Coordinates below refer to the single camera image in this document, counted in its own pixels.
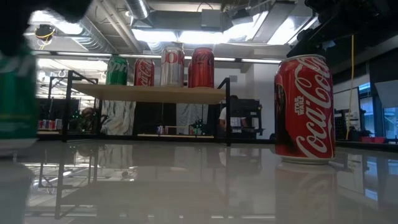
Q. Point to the silver ribbed air duct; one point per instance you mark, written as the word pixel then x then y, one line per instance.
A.
pixel 93 37

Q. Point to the black pegboard rack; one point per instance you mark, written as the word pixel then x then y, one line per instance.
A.
pixel 340 124

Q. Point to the background wooden table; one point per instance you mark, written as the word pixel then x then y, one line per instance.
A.
pixel 174 136

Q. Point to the background robot green light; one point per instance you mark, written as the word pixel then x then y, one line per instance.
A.
pixel 199 126

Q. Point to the black wooden-top shelf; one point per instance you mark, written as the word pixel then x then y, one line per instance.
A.
pixel 149 95

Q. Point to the silver Diet Coke can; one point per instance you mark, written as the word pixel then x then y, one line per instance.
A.
pixel 172 67

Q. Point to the whiteboard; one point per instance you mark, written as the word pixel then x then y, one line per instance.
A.
pixel 342 99

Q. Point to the person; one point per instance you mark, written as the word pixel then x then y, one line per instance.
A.
pixel 223 113
pixel 87 113

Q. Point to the green Sprite can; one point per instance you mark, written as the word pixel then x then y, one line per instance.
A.
pixel 17 99
pixel 117 71

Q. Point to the red Star Wars Coca-Cola can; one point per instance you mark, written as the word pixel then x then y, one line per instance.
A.
pixel 304 112

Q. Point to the grey cloth banner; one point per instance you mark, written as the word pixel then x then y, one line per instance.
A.
pixel 186 115

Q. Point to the bright window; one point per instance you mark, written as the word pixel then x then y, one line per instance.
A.
pixel 391 121

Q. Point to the black equipment cart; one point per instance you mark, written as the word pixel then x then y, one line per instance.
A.
pixel 248 109

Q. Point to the red Coke Zero can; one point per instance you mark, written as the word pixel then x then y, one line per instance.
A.
pixel 202 68

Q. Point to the red tray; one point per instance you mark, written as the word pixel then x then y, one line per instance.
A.
pixel 373 139

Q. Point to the marble patterned banner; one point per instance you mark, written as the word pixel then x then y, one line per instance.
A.
pixel 118 116

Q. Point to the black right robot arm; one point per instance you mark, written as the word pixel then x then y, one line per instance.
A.
pixel 357 11

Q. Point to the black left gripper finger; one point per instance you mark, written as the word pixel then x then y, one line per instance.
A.
pixel 12 37

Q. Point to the long ceiling light bar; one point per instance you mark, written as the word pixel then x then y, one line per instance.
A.
pixel 84 54

